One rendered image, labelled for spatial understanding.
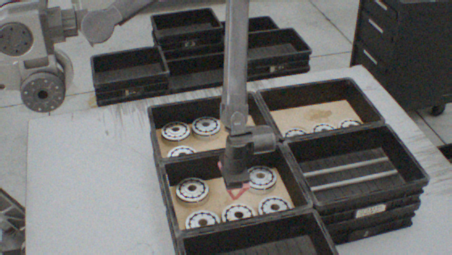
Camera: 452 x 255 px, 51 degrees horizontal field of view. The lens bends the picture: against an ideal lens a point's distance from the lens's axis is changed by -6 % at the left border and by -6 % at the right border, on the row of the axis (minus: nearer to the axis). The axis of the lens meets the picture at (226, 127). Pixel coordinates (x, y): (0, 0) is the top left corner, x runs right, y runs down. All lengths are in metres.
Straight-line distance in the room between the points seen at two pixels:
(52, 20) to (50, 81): 0.38
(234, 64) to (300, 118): 0.70
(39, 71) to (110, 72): 1.33
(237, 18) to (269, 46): 1.78
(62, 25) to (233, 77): 0.44
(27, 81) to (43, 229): 0.52
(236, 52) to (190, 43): 1.77
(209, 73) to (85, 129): 1.09
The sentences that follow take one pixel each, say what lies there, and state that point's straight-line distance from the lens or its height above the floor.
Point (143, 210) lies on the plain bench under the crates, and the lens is 1.75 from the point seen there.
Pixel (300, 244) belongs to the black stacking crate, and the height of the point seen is 0.83.
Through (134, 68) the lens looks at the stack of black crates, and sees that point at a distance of 2.88.
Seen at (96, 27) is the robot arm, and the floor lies 1.45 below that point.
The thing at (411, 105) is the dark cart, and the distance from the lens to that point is 3.29.
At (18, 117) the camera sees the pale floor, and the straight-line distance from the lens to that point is 3.55.
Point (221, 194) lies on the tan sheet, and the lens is 1.60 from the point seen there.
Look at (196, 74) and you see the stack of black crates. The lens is 2.98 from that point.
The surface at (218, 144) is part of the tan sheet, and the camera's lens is 1.77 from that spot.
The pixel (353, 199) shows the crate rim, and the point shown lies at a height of 0.92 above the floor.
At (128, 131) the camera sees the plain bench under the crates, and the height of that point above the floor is 0.70.
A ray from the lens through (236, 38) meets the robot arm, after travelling 1.27.
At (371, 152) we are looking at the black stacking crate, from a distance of 1.82.
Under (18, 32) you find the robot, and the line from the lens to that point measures 1.23.
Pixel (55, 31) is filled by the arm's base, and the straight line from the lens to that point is 1.22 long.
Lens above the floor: 1.99
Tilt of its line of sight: 39 degrees down
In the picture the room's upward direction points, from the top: straight up
